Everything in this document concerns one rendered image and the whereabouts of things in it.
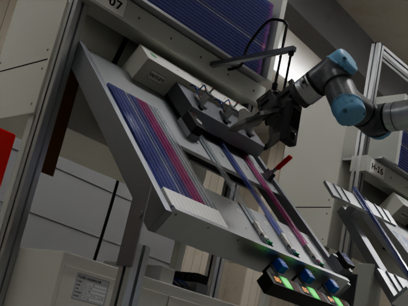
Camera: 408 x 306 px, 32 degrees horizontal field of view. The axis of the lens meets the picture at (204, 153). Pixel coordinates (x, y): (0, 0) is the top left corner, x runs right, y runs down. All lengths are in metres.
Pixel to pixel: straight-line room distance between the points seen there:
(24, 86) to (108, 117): 0.48
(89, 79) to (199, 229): 0.55
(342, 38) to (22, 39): 3.71
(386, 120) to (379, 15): 3.98
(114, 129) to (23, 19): 0.76
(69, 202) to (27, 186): 4.70
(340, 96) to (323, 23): 3.71
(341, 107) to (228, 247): 0.43
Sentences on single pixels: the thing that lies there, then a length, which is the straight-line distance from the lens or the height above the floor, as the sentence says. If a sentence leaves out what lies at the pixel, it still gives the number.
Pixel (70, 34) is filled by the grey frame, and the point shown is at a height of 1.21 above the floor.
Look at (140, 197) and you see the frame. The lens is 1.47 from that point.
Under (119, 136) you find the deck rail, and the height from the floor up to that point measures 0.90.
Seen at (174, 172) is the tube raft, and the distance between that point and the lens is 1.67.
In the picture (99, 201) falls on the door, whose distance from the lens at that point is 6.81.
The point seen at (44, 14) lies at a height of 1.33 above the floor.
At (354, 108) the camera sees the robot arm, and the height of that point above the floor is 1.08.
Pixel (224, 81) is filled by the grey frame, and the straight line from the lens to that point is 2.33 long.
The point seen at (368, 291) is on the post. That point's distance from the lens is 2.27.
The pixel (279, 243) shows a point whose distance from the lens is 1.84.
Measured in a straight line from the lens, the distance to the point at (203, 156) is 1.95.
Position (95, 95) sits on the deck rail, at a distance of 1.83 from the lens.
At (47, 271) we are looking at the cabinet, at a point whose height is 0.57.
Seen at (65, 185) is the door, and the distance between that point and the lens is 6.54.
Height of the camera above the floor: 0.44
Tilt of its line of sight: 16 degrees up
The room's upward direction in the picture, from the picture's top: 13 degrees clockwise
